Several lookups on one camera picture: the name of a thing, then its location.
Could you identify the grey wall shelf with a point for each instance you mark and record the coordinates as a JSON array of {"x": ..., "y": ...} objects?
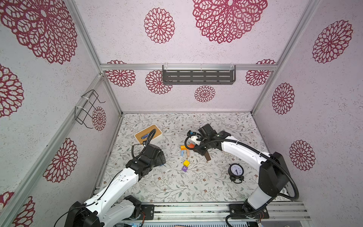
[{"x": 198, "y": 77}]

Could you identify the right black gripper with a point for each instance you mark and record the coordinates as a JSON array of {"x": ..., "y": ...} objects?
[{"x": 199, "y": 151}]

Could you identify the white wooden-lid tissue box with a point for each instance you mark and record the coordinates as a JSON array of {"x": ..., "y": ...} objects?
[{"x": 142, "y": 135}]

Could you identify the black wire wall rack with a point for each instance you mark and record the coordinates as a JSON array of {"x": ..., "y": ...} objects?
[{"x": 91, "y": 114}]

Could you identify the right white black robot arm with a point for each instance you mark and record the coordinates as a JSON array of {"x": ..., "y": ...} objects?
[{"x": 274, "y": 177}]

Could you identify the black alarm clock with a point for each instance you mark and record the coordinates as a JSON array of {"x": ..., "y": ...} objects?
[{"x": 236, "y": 173}]

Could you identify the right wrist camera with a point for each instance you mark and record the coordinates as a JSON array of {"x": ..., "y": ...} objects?
[{"x": 195, "y": 137}]

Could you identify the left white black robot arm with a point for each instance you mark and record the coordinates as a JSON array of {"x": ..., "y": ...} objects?
[{"x": 100, "y": 210}]

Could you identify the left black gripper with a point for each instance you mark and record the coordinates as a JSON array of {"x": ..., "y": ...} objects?
[{"x": 159, "y": 161}]

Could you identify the yellow wooden cube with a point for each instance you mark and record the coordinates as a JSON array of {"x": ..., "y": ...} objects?
[{"x": 186, "y": 163}]

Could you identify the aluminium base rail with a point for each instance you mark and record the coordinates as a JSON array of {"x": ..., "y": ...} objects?
[{"x": 199, "y": 212}]

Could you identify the dark brown plank block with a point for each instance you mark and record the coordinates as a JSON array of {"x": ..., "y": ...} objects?
[{"x": 207, "y": 156}]

